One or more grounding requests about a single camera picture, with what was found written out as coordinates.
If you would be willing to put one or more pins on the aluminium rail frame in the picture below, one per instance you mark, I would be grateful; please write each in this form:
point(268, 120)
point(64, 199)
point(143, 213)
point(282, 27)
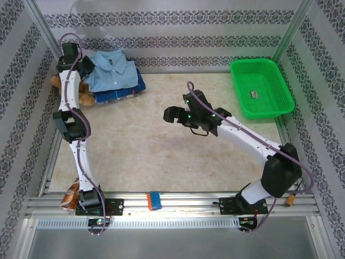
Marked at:
point(188, 203)

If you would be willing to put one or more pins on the orange snack packet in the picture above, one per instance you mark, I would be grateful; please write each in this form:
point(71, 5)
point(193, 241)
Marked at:
point(68, 199)

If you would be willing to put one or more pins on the small label in basket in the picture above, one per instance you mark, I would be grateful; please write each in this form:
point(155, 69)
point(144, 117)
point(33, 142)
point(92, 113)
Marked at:
point(254, 94)

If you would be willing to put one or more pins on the yellow cylindrical plug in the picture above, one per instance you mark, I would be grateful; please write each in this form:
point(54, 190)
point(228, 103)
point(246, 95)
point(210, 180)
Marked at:
point(290, 201)

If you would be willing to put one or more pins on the orange blue small box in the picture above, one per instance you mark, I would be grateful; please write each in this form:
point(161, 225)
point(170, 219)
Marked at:
point(154, 201)

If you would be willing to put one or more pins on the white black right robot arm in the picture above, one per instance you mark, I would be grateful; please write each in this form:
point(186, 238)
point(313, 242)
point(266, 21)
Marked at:
point(242, 135)

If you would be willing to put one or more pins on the small circuit board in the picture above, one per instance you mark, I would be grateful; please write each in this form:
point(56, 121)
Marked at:
point(99, 221)
point(246, 221)

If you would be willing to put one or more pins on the blue plaid shirt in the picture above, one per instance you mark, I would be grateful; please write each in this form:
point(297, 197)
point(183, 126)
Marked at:
point(134, 90)

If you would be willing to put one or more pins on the light blue long sleeve shirt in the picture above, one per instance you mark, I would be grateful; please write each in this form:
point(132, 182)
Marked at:
point(113, 73)

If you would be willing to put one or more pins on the aluminium frame post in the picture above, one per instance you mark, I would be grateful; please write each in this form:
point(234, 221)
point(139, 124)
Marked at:
point(45, 32)
point(291, 29)

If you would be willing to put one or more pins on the green plastic basket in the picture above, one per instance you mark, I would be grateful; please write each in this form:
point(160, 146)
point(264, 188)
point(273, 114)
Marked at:
point(258, 81)

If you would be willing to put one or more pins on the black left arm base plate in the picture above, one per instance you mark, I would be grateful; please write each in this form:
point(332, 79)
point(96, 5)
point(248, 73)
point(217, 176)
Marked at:
point(116, 206)

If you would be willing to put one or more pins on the brown teddy bear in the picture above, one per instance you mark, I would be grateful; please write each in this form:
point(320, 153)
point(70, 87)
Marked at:
point(86, 98)

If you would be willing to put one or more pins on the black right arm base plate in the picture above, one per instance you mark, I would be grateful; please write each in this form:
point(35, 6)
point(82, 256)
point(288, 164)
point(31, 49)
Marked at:
point(227, 206)

